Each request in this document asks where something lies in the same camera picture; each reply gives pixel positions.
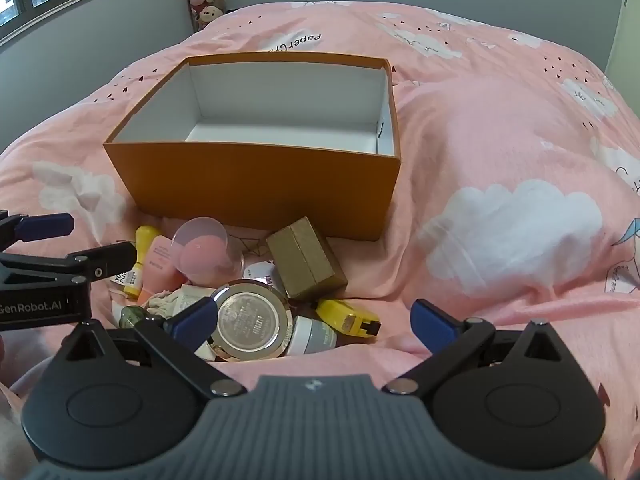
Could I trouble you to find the green spray bottle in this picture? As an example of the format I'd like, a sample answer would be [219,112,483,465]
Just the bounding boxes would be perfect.
[118,306,146,330]

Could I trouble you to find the pink cosmetic tube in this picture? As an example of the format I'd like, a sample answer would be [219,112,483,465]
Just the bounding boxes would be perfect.
[138,235,186,304]

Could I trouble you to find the yellow cap bottle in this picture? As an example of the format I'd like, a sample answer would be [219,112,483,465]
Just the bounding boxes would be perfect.
[111,226,160,299]

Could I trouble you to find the clear cup pink sponge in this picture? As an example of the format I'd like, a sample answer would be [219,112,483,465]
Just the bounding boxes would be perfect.
[170,217,244,288]

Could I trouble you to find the yellow tape measure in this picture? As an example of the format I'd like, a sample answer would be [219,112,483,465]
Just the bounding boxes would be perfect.
[316,299,381,338]

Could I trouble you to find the small white cream jar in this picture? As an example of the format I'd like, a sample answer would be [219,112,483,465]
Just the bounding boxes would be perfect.
[285,315,337,356]

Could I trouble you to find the brown cardboard gift box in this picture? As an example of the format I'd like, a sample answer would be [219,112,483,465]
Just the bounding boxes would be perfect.
[266,217,348,302]

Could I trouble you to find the pink cloud print duvet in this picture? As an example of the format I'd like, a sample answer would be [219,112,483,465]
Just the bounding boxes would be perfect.
[1,1,639,479]

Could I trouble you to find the orange cardboard box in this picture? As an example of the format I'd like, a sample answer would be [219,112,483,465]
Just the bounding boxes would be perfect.
[104,52,401,240]

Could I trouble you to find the white door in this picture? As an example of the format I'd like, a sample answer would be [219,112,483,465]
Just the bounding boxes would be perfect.
[605,0,640,101]

